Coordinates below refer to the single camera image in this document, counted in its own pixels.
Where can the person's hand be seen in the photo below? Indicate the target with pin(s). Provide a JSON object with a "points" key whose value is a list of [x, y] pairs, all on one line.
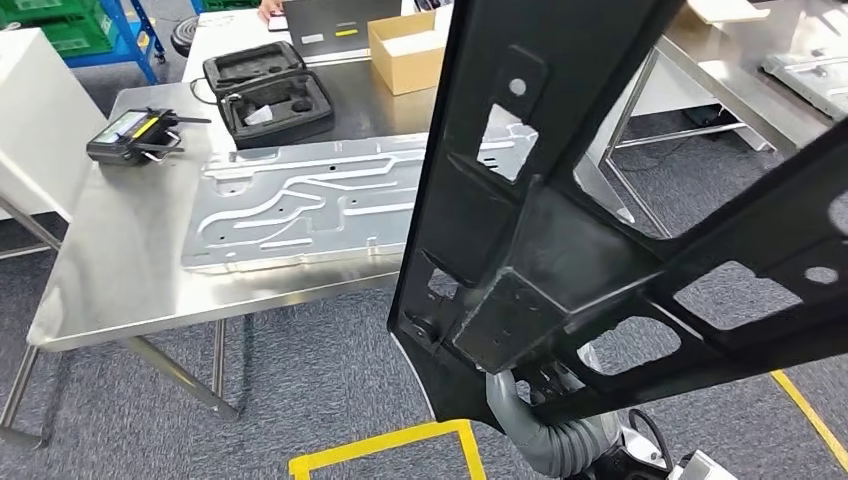
{"points": [[272, 8]]}

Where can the black plastic plate part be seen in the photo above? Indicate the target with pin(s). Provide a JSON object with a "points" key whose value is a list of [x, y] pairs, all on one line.
{"points": [[563, 278]]}

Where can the blue steel shelf rack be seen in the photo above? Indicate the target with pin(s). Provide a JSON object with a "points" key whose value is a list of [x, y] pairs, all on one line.
{"points": [[142, 46]]}

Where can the stainless steel workbench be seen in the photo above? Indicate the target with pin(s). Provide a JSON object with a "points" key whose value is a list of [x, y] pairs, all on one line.
{"points": [[119, 265]]}

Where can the red smartphone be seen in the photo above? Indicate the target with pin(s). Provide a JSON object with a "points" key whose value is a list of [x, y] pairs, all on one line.
{"points": [[278, 23]]}

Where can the green plastic crate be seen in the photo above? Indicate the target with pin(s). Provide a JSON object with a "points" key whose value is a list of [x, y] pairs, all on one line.
{"points": [[232, 3], [46, 8], [79, 36]]}

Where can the white table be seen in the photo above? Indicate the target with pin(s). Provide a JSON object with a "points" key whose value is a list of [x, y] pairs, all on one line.
{"points": [[225, 40]]}

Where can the grey laptop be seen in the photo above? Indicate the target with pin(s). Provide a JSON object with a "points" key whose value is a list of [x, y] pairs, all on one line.
{"points": [[344, 20]]}

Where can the black round stool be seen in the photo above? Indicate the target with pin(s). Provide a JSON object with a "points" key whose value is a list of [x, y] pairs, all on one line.
{"points": [[185, 36]]}

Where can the white paper slip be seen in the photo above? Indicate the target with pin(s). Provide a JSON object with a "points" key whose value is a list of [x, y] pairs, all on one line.
{"points": [[258, 116]]}

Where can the black foam-lined case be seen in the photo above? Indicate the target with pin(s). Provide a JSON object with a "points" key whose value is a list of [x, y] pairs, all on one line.
{"points": [[278, 126]]}

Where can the open cardboard box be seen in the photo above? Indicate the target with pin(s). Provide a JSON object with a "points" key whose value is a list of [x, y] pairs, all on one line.
{"points": [[404, 69]]}

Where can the white packed item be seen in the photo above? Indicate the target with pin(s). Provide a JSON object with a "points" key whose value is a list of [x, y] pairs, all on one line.
{"points": [[417, 43]]}

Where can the black remote controller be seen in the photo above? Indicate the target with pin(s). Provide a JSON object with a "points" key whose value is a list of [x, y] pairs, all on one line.
{"points": [[126, 136]]}

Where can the stamped sheet metal panel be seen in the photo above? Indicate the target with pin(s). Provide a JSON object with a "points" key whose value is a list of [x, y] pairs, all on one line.
{"points": [[298, 212], [808, 83]]}

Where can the white board panel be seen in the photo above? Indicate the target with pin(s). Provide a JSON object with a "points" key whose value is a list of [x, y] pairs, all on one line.
{"points": [[46, 119]]}

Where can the white partition panel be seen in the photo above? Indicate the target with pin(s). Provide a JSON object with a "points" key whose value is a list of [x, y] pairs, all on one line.
{"points": [[669, 93]]}

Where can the flat cardboard box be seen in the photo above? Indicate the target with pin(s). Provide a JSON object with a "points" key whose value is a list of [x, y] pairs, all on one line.
{"points": [[729, 10]]}

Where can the stainless steel table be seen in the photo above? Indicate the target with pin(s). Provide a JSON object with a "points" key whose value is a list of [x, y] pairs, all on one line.
{"points": [[729, 73]]}

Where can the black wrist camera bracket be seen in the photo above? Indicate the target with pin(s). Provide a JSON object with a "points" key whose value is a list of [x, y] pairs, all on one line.
{"points": [[623, 467]]}

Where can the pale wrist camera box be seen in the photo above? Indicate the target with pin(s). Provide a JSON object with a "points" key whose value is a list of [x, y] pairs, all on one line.
{"points": [[702, 467]]}

